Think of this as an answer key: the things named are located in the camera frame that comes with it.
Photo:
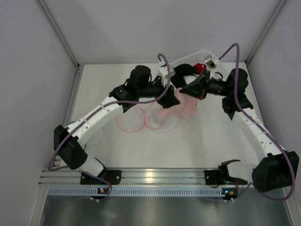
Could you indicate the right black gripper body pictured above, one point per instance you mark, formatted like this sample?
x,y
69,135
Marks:
x,y
203,85

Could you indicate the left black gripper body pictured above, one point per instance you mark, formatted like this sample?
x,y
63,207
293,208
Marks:
x,y
166,99

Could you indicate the pink bra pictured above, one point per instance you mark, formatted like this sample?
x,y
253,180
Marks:
x,y
187,106

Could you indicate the pink trimmed mesh laundry bag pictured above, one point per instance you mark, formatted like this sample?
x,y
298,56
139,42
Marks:
x,y
148,116

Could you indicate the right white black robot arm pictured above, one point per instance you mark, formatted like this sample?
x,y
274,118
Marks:
x,y
276,168

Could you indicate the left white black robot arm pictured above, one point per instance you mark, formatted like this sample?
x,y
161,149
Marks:
x,y
70,141

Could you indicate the red garment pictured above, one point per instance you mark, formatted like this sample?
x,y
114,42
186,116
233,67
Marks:
x,y
199,68

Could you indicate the black garment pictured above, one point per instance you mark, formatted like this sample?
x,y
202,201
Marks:
x,y
180,72

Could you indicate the white plastic basket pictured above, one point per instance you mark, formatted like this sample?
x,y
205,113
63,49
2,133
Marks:
x,y
200,57

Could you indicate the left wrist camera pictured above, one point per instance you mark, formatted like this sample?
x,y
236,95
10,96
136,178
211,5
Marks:
x,y
163,72

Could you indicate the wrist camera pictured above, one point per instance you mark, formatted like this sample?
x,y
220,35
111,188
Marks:
x,y
163,72
212,63

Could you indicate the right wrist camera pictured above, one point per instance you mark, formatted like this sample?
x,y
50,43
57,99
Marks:
x,y
212,63

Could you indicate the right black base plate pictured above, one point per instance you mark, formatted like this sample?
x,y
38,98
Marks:
x,y
214,178

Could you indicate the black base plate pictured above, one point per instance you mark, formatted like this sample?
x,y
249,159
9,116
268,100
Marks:
x,y
214,178
112,176

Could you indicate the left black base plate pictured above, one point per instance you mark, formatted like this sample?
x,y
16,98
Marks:
x,y
112,176

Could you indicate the aluminium mounting rail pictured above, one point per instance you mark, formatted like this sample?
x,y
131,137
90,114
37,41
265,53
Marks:
x,y
146,177

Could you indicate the perforated white cable duct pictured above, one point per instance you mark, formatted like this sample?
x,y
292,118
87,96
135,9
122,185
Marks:
x,y
142,191

